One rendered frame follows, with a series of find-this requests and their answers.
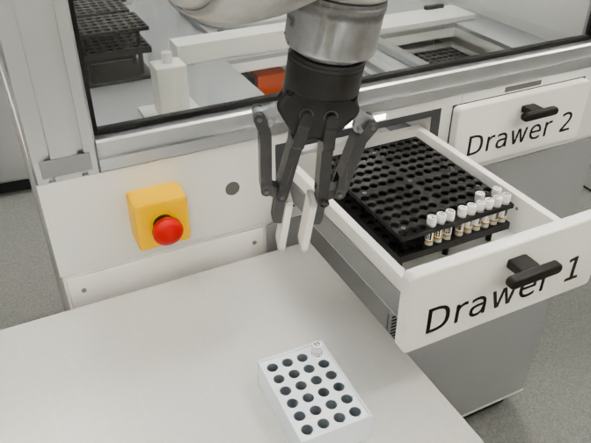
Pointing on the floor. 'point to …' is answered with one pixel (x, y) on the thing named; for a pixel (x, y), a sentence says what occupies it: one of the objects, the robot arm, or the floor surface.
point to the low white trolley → (208, 361)
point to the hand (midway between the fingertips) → (295, 221)
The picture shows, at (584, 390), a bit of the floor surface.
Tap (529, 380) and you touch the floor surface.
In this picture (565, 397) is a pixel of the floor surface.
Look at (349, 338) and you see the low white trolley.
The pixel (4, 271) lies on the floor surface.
